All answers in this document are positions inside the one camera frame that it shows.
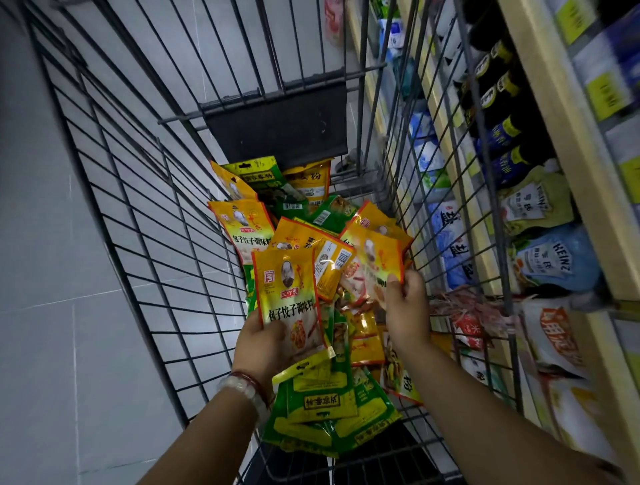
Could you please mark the person's right hand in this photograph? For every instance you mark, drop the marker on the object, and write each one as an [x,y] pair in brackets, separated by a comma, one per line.
[408,310]

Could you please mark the person's left hand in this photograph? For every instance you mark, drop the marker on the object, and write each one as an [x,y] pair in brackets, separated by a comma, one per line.
[260,350]

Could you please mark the yellow seasoning packet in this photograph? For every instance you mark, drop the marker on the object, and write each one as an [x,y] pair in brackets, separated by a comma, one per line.
[372,255]
[288,295]

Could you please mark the pile of seasoning packets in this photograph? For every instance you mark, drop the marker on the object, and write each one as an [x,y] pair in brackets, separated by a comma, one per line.
[320,400]

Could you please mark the wooden store shelving with goods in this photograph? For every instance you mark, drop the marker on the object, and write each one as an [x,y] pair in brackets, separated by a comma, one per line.
[560,130]

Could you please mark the person's left forearm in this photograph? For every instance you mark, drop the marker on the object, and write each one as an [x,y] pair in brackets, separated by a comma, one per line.
[200,440]

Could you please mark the person's right forearm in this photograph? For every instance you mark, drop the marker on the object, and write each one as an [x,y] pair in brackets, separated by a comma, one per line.
[500,430]

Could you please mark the black plastic cart flap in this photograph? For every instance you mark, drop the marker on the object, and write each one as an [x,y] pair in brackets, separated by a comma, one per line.
[275,125]

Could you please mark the row of blue packets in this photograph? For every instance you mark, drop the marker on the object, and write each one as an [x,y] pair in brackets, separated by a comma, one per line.
[440,210]

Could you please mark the blue white pouch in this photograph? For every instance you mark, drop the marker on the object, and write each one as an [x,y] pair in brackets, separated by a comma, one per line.
[555,258]

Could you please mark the rows of assorted seasoning packets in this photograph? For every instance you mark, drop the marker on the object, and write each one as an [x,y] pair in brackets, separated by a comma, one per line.
[560,350]

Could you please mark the pale green pouch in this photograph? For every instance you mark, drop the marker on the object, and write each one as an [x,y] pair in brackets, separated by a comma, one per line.
[535,200]

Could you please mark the row of small dark bottles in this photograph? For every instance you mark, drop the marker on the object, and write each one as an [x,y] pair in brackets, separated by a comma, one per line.
[500,110]

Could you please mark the row of yellow price tags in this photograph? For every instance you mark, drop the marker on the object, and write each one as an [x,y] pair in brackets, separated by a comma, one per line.
[605,90]

